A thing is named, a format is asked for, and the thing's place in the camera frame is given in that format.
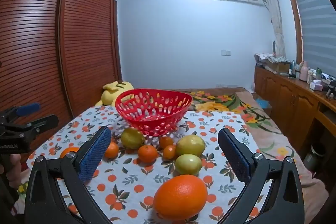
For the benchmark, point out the person's left hand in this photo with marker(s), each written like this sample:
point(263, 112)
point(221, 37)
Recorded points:
point(15, 169)

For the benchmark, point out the grey window blind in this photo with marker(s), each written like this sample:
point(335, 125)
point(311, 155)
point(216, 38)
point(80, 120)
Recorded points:
point(317, 24)

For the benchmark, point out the white wall socket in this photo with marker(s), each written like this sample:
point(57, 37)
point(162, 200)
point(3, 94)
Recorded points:
point(221, 85)

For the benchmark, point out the pink bottle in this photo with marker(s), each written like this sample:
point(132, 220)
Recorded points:
point(303, 72)

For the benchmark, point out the cardboard box with clutter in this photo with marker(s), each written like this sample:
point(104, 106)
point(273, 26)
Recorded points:
point(273, 62)

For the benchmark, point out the white wall switch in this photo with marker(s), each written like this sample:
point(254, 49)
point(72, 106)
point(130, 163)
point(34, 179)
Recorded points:
point(225, 52)

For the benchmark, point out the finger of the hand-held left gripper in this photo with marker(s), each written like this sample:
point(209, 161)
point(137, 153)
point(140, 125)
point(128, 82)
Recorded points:
point(44, 121)
point(27, 108)

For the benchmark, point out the red plastic perforated basket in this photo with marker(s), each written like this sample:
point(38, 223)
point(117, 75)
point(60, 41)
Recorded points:
point(149, 132)

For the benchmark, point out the large orange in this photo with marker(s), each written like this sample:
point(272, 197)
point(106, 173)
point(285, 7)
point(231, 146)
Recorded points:
point(181, 196)
point(68, 151)

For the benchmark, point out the small pink white box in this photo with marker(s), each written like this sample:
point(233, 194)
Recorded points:
point(315, 85)

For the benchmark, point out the floral blanket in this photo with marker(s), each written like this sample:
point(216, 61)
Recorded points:
point(262, 129)

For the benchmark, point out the yellow-green lemon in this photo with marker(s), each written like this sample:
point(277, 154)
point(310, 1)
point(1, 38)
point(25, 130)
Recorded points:
point(190, 145)
point(188, 164)
point(132, 138)

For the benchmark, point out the tied pale curtain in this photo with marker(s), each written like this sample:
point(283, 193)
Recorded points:
point(277, 24)

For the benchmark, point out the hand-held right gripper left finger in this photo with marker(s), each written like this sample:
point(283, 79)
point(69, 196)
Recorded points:
point(94, 155)

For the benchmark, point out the dark waste bin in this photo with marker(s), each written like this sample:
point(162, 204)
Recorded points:
point(314, 158)

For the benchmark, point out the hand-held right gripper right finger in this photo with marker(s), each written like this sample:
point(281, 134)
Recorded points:
point(233, 158)

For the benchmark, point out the brown wooden cabinet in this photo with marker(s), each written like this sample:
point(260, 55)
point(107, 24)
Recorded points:
point(286, 98)

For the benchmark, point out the brown wooden louvered wardrobe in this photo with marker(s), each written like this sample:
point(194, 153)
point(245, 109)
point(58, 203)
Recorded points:
point(86, 43)

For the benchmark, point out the green bottle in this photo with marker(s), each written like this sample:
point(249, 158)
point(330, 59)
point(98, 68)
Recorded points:
point(318, 74)

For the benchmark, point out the small tangerine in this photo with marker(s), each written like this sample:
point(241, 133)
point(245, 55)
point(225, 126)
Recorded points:
point(148, 153)
point(112, 149)
point(169, 152)
point(166, 141)

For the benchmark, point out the orange-print white tablecloth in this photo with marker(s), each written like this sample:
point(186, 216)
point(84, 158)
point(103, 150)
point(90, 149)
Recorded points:
point(126, 176)

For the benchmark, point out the yellow plush toy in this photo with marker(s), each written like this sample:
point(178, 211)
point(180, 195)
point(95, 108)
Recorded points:
point(111, 94)

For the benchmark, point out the white bottle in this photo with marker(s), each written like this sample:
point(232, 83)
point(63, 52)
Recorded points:
point(310, 77)

